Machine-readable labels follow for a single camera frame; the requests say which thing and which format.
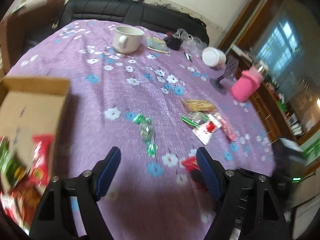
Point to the white red candy packet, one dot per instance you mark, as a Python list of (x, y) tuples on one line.
[(205, 131)]

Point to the black leather sofa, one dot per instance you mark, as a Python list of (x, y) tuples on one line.
[(153, 17)]

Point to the cardboard box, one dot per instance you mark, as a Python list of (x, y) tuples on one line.
[(29, 106)]

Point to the purple floral tablecloth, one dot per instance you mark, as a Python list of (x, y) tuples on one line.
[(148, 198)]

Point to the red cartoon candy packet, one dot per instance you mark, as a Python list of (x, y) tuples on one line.
[(190, 164)]

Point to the white plastic jar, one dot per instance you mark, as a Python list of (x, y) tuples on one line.
[(213, 57)]

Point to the green candy wrapper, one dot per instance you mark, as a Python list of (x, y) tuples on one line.
[(147, 133)]

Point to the pink red long packet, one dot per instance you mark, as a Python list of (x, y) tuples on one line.
[(226, 127)]

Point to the green yellow-label snack packet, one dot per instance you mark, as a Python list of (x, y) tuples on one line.
[(11, 166)]

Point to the white ceramic mug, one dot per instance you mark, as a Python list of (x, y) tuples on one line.
[(127, 39)]

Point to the black phone stand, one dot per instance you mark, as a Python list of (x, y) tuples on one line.
[(229, 73)]

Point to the brown armchair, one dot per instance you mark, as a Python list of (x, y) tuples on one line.
[(17, 25)]

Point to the beige biscuit bar packet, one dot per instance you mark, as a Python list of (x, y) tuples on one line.
[(198, 105)]

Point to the clear green snack packet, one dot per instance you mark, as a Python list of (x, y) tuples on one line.
[(195, 119)]

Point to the clear glass jar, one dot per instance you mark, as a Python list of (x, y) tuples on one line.
[(193, 45)]

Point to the small flat packet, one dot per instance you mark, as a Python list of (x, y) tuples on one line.
[(155, 44)]

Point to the pink knitted bottle cover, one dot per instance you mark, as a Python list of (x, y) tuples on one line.
[(248, 83)]

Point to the red rectangular snack packet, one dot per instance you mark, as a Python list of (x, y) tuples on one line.
[(39, 172)]

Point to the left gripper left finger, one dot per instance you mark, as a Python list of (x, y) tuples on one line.
[(53, 218)]

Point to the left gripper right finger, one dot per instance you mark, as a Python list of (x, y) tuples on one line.
[(247, 207)]

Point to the dark red foil wrapper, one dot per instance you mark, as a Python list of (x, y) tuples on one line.
[(27, 198)]

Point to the black small container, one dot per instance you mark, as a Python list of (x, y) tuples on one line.
[(174, 42)]

